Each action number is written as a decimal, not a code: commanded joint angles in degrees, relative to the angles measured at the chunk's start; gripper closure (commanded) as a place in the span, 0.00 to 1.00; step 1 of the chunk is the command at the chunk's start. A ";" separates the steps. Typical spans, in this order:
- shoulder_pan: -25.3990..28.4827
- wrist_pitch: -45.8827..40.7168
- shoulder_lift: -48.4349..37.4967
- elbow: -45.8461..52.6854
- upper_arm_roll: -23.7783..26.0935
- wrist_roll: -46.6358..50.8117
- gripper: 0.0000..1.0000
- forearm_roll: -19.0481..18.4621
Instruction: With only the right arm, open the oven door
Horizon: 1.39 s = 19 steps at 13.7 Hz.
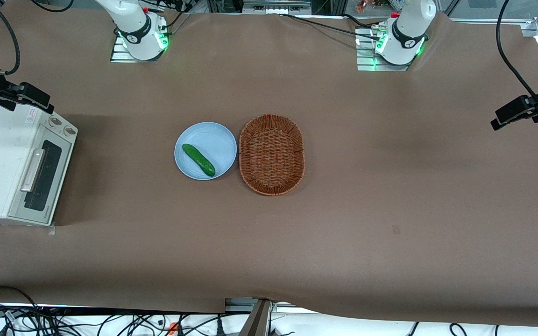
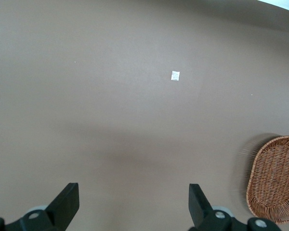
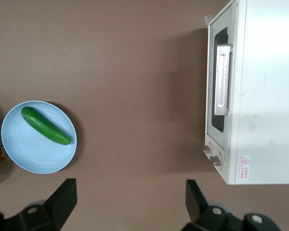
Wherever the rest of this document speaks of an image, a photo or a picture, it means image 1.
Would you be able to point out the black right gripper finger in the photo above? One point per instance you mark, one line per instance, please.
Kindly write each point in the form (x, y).
(6, 100)
(33, 97)

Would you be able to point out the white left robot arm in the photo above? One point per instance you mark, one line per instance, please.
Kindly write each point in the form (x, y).
(411, 23)

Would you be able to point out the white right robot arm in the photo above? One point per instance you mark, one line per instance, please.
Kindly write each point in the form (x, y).
(131, 18)

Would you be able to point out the silver oven knob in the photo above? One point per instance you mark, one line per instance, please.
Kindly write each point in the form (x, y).
(69, 131)
(55, 122)

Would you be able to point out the small clear tape piece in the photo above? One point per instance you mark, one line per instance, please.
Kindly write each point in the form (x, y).
(52, 229)

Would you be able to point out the brown paper table cover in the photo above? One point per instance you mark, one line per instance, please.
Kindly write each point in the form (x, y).
(390, 196)

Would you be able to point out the green cucumber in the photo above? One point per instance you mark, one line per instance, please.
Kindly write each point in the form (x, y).
(199, 160)

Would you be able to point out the light blue round plate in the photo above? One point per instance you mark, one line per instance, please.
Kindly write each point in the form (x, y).
(213, 142)

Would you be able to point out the brown oval wicker basket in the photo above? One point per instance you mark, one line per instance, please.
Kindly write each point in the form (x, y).
(272, 155)

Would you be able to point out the small orange connector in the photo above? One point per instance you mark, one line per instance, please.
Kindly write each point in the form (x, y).
(172, 329)

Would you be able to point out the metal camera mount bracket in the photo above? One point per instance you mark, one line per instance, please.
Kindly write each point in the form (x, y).
(257, 319)

